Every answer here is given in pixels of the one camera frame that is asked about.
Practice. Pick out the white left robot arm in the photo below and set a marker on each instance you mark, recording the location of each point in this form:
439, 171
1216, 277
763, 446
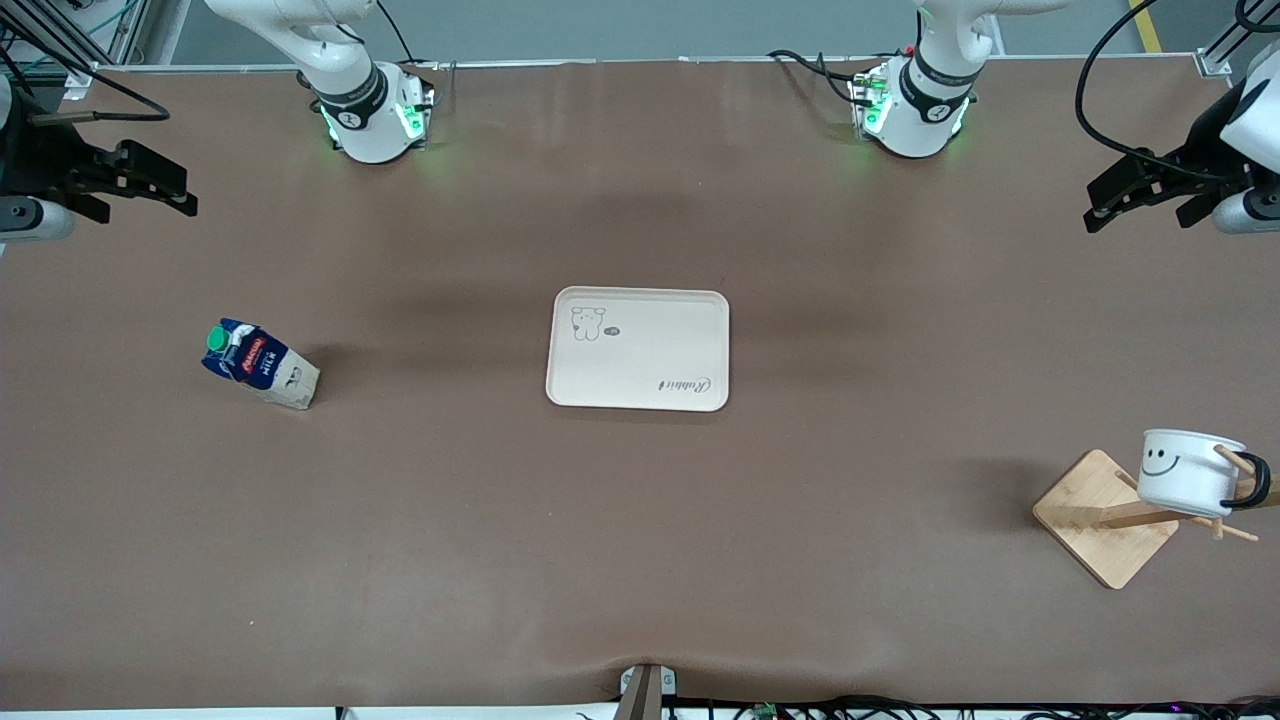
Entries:
925, 100

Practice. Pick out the blue white milk carton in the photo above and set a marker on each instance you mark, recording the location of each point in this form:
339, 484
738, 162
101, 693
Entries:
260, 365

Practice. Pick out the wooden cup rack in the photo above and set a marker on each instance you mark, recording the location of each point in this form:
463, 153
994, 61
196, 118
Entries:
1100, 520

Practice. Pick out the white rectangular Rabbit tray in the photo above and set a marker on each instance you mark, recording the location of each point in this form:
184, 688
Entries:
640, 350

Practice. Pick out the aluminium frame post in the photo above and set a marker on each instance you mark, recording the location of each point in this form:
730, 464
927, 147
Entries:
60, 40
1225, 50

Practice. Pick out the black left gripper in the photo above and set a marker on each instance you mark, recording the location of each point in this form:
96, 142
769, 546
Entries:
1203, 161

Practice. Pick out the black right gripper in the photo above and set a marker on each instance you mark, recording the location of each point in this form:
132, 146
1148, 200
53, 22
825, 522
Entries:
38, 160

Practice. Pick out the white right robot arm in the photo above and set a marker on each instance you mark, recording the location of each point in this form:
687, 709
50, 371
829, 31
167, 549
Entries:
350, 100

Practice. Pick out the brown table cover mat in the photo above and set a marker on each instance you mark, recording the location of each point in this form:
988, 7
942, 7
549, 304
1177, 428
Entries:
640, 550

